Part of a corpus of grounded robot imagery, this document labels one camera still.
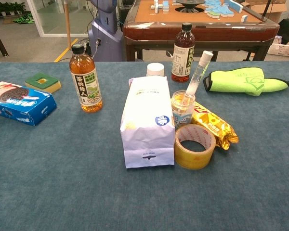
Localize lime green cloth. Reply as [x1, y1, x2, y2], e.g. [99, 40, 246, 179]
[203, 67, 289, 97]

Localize blue cookie box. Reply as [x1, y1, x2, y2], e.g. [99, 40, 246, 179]
[0, 81, 57, 127]

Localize potted green plants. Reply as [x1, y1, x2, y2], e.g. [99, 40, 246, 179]
[0, 1, 27, 18]

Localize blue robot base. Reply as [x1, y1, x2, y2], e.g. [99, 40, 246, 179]
[86, 0, 124, 62]

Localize cardboard box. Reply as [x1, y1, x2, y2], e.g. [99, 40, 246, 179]
[245, 0, 289, 24]

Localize clear white tube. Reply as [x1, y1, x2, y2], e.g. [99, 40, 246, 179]
[184, 50, 214, 100]

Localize green yellow sponge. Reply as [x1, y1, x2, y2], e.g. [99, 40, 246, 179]
[25, 73, 62, 94]

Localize amber tea bottle green label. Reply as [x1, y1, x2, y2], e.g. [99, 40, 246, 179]
[69, 43, 104, 114]

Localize white blue mahjong tile stack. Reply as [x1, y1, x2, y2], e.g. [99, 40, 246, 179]
[204, 0, 244, 19]
[154, 0, 171, 13]

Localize black mahjong table hub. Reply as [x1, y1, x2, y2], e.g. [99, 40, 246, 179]
[175, 0, 206, 13]

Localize white plastic basket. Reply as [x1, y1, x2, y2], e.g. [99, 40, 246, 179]
[267, 39, 289, 59]

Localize yellow snack packet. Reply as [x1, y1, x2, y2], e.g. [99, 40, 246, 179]
[191, 101, 239, 151]

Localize white paper bag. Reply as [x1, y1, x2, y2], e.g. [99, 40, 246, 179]
[119, 76, 176, 169]

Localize white paper cup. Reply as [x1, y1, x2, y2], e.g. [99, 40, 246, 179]
[146, 63, 165, 77]

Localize small clear glass jar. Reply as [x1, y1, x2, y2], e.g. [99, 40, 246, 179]
[171, 90, 196, 131]

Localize wooden pole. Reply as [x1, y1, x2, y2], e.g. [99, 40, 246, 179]
[63, 0, 72, 50]

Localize dark tea bottle white label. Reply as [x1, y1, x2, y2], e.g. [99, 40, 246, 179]
[171, 22, 196, 83]

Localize brown mahjong table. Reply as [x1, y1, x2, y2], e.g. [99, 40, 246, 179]
[122, 0, 280, 62]

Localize yellow adhesive tape roll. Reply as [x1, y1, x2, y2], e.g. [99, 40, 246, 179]
[174, 124, 217, 170]

